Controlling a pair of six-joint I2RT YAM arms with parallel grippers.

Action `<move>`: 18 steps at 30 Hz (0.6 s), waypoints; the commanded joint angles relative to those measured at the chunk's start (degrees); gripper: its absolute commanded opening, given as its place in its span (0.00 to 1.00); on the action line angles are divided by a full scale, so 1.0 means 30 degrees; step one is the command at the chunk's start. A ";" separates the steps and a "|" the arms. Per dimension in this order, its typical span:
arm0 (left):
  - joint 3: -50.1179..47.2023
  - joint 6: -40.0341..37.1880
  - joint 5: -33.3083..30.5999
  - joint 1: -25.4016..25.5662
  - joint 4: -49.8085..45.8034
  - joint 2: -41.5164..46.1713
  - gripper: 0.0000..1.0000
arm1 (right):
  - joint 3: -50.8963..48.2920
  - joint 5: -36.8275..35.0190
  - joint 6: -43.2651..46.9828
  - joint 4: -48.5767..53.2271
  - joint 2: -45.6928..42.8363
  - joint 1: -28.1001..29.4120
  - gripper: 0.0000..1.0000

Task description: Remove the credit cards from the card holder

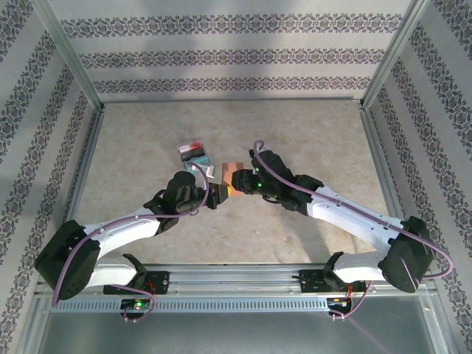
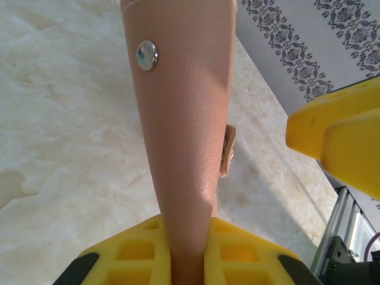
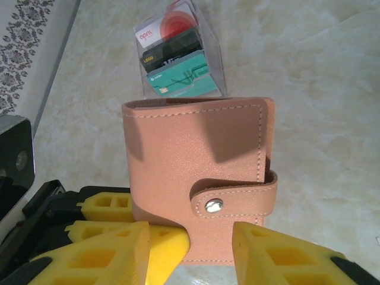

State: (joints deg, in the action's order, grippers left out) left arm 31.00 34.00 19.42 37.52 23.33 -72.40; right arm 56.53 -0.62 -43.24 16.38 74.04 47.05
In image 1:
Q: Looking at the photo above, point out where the black credit card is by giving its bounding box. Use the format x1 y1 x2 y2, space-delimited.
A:
180 146 208 160

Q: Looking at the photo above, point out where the wide aluminium mounting rail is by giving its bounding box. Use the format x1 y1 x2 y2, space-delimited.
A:
35 262 438 296

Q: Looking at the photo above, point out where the clear acrylic card box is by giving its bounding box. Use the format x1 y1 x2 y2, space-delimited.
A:
176 135 215 182

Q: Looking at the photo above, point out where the teal credit card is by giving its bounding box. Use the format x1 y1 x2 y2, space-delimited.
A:
183 154 212 166

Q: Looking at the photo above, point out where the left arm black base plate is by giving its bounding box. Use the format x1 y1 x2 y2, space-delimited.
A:
103 271 171 296

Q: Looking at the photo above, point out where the grey metal sheet panel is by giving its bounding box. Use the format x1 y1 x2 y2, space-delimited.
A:
36 294 449 354

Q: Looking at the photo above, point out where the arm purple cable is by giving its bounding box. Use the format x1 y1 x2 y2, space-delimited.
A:
252 139 455 322
51 162 213 325

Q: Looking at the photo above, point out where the aluminium frame post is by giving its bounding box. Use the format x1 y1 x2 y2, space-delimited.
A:
31 0 106 111
359 0 431 111

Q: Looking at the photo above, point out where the red and white credit card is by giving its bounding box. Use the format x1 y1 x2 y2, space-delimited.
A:
178 137 204 153

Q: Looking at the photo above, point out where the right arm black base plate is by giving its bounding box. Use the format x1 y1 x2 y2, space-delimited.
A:
299 269 333 295

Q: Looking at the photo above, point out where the small LED controller board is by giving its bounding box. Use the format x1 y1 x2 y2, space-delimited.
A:
327 296 352 310
120 298 153 312

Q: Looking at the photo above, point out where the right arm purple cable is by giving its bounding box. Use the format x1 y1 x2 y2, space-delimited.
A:
252 139 455 322

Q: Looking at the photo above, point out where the thin aluminium edge strip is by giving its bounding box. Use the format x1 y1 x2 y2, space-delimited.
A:
100 95 366 105

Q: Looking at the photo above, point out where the aluminium side rail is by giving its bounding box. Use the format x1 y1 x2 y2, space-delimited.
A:
60 105 106 229
359 105 414 229

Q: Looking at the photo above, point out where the slotted grey cable duct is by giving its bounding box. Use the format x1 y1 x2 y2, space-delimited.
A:
49 296 330 314

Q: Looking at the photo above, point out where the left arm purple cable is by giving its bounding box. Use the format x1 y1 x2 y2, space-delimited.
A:
51 162 213 325

